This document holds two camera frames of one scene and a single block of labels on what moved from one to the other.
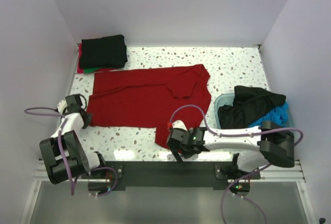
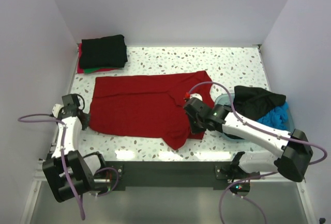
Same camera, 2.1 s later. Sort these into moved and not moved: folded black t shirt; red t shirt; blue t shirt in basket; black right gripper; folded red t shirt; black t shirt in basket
Moved: black right gripper; red t shirt
Not moved: black t shirt in basket; folded red t shirt; folded black t shirt; blue t shirt in basket
